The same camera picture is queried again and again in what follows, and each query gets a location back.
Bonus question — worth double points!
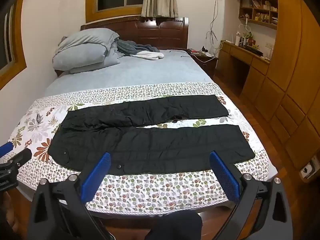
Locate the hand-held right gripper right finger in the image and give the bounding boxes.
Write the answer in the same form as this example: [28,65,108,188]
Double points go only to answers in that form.
[209,151,293,240]

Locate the white desk lamp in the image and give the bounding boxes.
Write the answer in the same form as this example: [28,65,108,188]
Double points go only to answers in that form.
[234,17,253,47]

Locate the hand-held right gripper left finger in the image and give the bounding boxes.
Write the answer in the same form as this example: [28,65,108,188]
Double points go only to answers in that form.
[26,152,112,240]

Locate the white wall socket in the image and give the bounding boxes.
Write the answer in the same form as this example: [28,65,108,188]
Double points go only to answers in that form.
[300,155,320,180]

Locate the white hanging cable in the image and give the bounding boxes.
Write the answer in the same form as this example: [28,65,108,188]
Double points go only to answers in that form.
[205,0,227,46]

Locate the grey and white blanket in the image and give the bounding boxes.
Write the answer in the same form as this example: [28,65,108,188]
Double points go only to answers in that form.
[115,39,165,61]

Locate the power strip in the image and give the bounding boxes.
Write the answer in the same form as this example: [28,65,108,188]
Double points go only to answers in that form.
[188,47,209,55]

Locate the light blue bed sheet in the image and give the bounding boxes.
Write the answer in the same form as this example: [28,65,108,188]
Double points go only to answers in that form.
[41,49,213,98]

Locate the wooden desk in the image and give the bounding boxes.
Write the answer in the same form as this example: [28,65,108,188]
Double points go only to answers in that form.
[215,40,272,97]

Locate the wooden nightstand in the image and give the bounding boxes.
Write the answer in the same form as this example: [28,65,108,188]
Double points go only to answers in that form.
[187,48,218,78]

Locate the person's leg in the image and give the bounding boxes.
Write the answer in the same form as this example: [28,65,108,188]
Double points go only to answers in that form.
[147,209,203,240]

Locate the wooden wardrobe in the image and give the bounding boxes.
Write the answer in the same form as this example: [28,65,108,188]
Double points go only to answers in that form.
[226,0,320,173]

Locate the dark wooden bed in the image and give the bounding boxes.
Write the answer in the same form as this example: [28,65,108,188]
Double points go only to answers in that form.
[54,16,215,80]

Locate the folded light blue duvet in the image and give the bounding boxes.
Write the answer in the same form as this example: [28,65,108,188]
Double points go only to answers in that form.
[52,28,122,74]

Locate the floral quilt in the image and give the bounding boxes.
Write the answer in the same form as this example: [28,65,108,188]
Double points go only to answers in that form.
[7,81,278,214]

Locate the black pants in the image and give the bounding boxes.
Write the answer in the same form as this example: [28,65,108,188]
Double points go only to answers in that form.
[47,94,256,176]

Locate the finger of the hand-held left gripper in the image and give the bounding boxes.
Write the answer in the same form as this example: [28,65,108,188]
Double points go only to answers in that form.
[0,141,32,168]

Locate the wooden wall shelf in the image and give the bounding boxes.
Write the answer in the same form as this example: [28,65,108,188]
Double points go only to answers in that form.
[238,0,279,30]

